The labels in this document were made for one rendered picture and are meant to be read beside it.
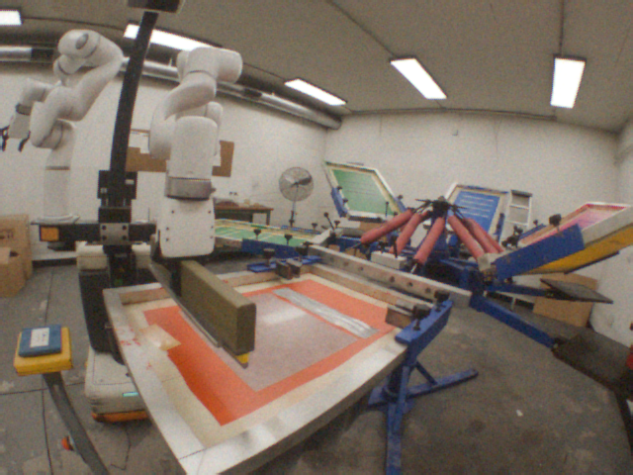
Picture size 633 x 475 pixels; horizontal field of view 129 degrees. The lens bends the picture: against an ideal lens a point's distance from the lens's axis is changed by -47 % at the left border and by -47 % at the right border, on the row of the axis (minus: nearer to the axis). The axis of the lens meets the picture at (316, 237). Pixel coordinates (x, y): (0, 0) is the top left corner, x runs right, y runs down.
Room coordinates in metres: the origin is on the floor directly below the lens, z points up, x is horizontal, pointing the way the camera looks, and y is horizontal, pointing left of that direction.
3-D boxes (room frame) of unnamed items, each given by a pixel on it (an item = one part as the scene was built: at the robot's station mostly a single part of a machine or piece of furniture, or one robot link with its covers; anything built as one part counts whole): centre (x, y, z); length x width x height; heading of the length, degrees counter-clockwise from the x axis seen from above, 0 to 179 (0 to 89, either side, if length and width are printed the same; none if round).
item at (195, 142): (0.48, 0.24, 1.34); 0.15 x 0.10 x 0.11; 32
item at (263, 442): (0.63, 0.05, 0.97); 0.79 x 0.58 x 0.04; 139
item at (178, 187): (0.44, 0.22, 1.27); 0.09 x 0.07 x 0.03; 139
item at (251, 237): (1.60, 0.25, 1.05); 1.08 x 0.61 x 0.23; 79
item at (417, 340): (0.63, -0.31, 0.98); 0.30 x 0.05 x 0.07; 139
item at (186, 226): (0.44, 0.23, 1.21); 0.10 x 0.07 x 0.11; 139
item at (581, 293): (1.29, -1.30, 0.91); 1.34 x 0.40 x 0.08; 79
